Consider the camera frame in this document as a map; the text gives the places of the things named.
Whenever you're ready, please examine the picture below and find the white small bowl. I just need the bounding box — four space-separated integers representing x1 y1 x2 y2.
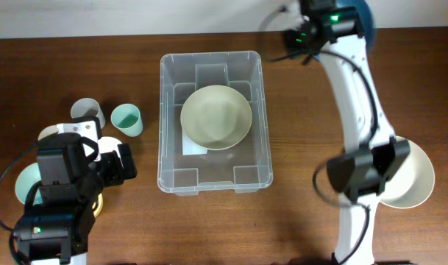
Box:
98 136 122 154

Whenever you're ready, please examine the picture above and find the yellow small bowl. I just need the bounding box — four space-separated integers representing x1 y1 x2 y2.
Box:
92 194 104 218

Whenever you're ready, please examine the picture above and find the mint green cup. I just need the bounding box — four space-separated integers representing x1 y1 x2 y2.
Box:
110 103 143 137

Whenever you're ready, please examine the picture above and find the dark blue plate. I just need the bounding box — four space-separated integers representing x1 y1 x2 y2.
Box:
336 0 377 52

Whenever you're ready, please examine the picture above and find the grey cup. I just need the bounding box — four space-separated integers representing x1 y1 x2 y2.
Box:
70 98 106 129

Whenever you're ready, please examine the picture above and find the cream cup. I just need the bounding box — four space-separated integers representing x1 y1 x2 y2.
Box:
38 125 59 141

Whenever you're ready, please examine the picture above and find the mint green small bowl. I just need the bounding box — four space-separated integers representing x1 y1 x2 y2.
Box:
15 163 41 204

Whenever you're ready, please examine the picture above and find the cream plate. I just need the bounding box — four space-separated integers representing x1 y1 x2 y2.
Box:
180 85 253 151
380 140 435 209

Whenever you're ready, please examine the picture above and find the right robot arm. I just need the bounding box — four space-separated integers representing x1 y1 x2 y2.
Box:
284 1 410 264

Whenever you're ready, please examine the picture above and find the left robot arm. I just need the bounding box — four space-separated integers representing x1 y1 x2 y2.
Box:
9 132 137 264

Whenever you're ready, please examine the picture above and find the clear plastic storage container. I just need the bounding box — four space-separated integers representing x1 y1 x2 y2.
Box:
157 51 274 196

